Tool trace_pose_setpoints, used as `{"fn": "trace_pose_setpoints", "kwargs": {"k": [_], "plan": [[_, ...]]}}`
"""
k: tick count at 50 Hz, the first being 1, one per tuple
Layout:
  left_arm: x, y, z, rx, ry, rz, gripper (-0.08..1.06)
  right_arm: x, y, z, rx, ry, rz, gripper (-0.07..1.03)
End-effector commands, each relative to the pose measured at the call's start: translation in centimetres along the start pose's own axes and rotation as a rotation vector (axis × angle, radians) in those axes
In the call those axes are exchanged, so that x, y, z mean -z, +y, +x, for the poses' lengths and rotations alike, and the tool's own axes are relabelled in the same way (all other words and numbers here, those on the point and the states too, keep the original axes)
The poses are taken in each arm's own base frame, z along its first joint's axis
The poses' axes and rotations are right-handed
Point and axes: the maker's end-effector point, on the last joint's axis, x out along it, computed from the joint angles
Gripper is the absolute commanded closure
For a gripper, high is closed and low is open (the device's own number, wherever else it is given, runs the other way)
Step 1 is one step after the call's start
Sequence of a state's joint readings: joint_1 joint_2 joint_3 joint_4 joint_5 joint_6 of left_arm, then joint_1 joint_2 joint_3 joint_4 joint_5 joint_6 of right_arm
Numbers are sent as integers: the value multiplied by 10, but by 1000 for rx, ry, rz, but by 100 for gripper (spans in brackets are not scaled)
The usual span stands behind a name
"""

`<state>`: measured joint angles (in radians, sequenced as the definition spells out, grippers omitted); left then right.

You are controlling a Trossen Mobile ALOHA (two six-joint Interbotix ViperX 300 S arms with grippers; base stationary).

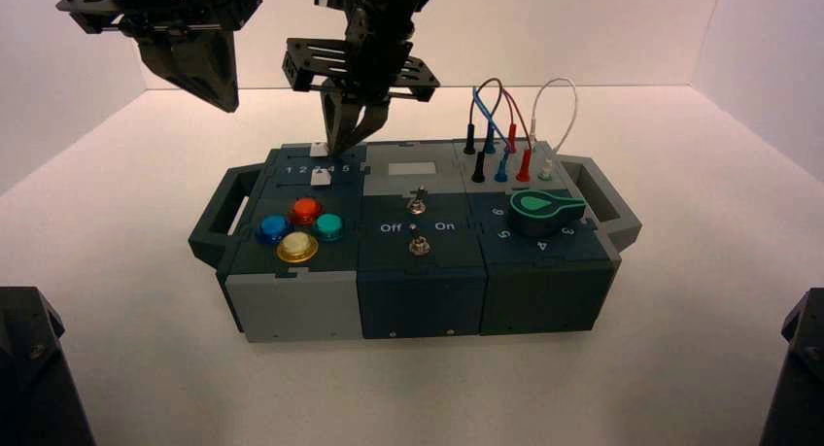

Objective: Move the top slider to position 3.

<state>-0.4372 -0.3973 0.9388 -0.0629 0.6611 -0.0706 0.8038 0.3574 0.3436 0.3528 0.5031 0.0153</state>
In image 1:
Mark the red round push button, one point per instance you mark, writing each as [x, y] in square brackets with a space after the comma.
[306, 210]

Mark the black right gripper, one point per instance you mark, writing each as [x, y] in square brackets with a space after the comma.
[380, 63]

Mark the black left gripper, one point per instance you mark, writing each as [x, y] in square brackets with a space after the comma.
[174, 5]

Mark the small white slider knob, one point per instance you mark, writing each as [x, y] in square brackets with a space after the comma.
[319, 149]
[320, 178]

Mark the dark green grey task box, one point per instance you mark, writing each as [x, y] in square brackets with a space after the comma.
[418, 295]

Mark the metal toggle switch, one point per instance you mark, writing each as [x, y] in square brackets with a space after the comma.
[418, 243]
[416, 203]

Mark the blue round push button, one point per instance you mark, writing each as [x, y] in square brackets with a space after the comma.
[273, 227]

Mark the yellow round push button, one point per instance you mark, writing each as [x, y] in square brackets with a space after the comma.
[297, 245]

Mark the green rotary pointer knob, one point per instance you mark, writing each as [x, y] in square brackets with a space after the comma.
[537, 212]

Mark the teal round push button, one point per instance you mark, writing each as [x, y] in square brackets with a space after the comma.
[329, 226]

